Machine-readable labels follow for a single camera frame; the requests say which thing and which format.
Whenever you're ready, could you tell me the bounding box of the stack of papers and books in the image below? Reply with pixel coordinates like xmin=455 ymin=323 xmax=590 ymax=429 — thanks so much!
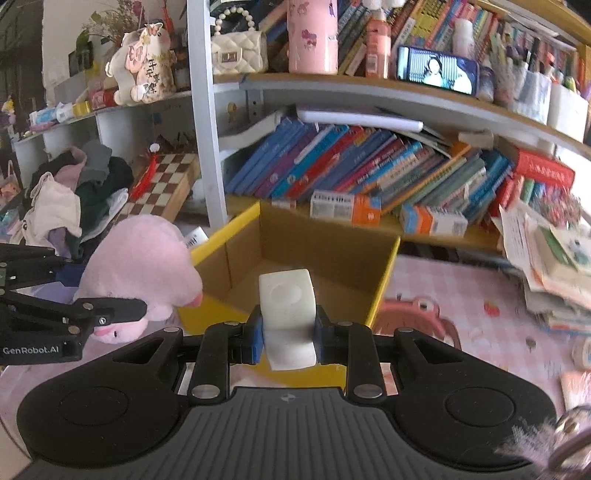
xmin=495 ymin=201 xmax=590 ymax=336

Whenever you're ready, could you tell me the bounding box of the white soap block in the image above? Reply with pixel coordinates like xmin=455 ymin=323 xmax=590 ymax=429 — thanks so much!
xmin=259 ymin=269 xmax=317 ymax=371

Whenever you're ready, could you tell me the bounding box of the orange white small box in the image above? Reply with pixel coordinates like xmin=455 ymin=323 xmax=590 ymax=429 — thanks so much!
xmin=400 ymin=204 xmax=468 ymax=237

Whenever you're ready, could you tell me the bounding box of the yellow cardboard box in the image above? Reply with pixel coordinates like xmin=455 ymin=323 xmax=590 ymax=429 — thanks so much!
xmin=178 ymin=203 xmax=400 ymax=387

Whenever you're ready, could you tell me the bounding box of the wooden chess board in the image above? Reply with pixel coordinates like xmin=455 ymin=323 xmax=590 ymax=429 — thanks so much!
xmin=115 ymin=153 xmax=200 ymax=222

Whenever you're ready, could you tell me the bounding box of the red tassel ornament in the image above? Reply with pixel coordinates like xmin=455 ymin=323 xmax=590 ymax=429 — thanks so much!
xmin=129 ymin=143 xmax=160 ymax=201

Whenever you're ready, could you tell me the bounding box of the pink checkered table mat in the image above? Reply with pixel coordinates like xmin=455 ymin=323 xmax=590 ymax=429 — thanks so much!
xmin=0 ymin=221 xmax=591 ymax=444

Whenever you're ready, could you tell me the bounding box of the pink plush pig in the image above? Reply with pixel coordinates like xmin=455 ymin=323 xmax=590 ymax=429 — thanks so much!
xmin=74 ymin=214 xmax=204 ymax=345

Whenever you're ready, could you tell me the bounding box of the white shelf post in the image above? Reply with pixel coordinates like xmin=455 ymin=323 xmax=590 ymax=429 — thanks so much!
xmin=186 ymin=0 xmax=228 ymax=230

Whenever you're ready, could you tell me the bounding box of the pink cylinder bottle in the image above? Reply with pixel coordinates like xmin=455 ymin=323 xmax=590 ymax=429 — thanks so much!
xmin=287 ymin=0 xmax=339 ymax=75

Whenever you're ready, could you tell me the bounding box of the row of leaning books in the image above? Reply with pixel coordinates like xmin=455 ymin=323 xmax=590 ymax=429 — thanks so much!
xmin=224 ymin=116 xmax=513 ymax=223

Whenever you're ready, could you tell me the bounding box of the white orange usmile box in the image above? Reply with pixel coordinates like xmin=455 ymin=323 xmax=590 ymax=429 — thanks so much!
xmin=310 ymin=190 xmax=382 ymax=226

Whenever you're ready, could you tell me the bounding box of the white quilted handbag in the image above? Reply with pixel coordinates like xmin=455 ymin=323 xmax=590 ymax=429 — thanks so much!
xmin=211 ymin=6 xmax=269 ymax=76

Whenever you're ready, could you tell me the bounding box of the smartphone on shelf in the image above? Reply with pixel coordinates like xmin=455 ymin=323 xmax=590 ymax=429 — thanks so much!
xmin=397 ymin=46 xmax=479 ymax=97

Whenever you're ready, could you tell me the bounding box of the pile of clothes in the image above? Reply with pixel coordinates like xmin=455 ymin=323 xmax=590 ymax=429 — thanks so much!
xmin=10 ymin=140 xmax=134 ymax=260

